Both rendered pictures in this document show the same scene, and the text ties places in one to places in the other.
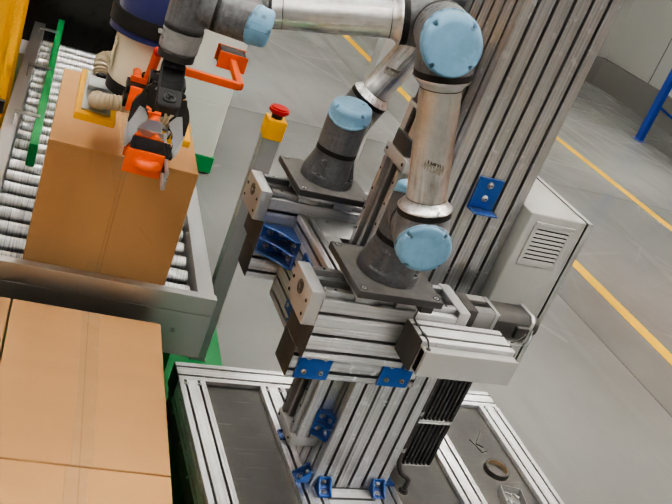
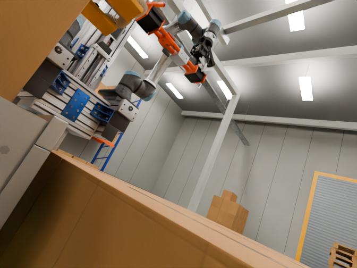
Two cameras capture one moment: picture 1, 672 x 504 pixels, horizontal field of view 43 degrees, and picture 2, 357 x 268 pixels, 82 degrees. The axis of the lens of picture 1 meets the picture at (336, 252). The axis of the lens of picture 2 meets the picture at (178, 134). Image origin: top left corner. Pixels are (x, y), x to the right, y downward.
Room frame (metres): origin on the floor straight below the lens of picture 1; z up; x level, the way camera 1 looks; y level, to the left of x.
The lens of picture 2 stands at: (1.83, 1.35, 0.56)
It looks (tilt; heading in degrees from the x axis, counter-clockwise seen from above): 17 degrees up; 251
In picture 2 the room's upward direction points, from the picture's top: 25 degrees clockwise
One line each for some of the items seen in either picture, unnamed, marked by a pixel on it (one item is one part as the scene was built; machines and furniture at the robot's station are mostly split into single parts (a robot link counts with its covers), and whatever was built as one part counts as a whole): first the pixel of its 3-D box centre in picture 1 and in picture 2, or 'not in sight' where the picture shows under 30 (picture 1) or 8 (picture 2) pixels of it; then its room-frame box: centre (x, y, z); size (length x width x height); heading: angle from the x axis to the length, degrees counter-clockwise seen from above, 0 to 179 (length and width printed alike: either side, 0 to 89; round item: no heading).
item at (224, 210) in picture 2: not in sight; (227, 215); (-3.55, -5.11, 0.87); 1.20 x 1.01 x 1.74; 28
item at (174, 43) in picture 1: (178, 41); (208, 40); (1.58, 0.43, 1.44); 0.08 x 0.08 x 0.05
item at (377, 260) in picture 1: (394, 253); (122, 93); (1.84, -0.13, 1.09); 0.15 x 0.15 x 0.10
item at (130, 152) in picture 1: (143, 155); (196, 74); (1.56, 0.43, 1.20); 0.08 x 0.07 x 0.05; 21
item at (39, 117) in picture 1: (39, 76); not in sight; (3.34, 1.42, 0.60); 1.60 x 0.11 x 0.09; 22
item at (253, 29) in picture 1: (243, 18); (199, 35); (1.62, 0.33, 1.51); 0.11 x 0.11 x 0.08; 12
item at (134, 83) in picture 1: (145, 96); (150, 20); (1.89, 0.55, 1.20); 0.10 x 0.08 x 0.06; 111
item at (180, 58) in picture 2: (145, 133); (179, 57); (1.69, 0.47, 1.19); 0.07 x 0.07 x 0.04; 21
